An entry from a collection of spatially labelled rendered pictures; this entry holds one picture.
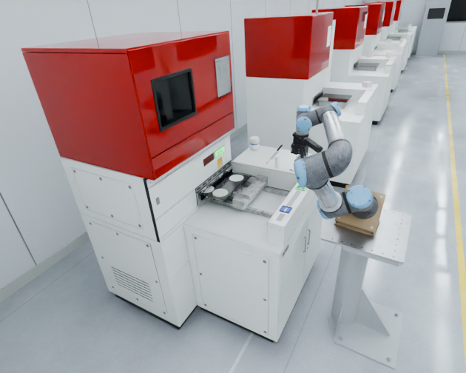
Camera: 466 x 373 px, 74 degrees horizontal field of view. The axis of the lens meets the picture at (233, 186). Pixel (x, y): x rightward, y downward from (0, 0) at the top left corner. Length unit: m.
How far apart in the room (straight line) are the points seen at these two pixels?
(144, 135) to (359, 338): 1.84
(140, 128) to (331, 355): 1.78
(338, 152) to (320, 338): 1.43
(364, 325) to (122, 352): 1.63
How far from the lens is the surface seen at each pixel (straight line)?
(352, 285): 2.14
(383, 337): 2.45
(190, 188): 1.89
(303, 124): 1.60
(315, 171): 1.28
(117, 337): 2.52
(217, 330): 2.38
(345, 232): 1.85
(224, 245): 1.81
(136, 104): 1.43
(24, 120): 2.89
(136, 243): 1.98
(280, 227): 1.62
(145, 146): 1.49
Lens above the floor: 1.93
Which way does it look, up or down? 30 degrees down
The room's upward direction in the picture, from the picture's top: 4 degrees counter-clockwise
